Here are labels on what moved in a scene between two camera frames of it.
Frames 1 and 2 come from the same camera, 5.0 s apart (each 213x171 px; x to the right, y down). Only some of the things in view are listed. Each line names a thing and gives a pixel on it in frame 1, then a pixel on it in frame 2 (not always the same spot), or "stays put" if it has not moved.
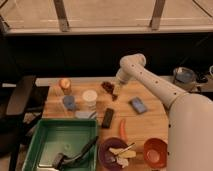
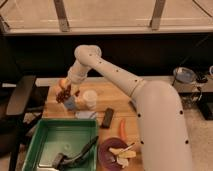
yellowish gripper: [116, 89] -> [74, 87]
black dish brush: [69, 157] stays put
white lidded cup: [90, 97] stays put
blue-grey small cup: [69, 102] stays put
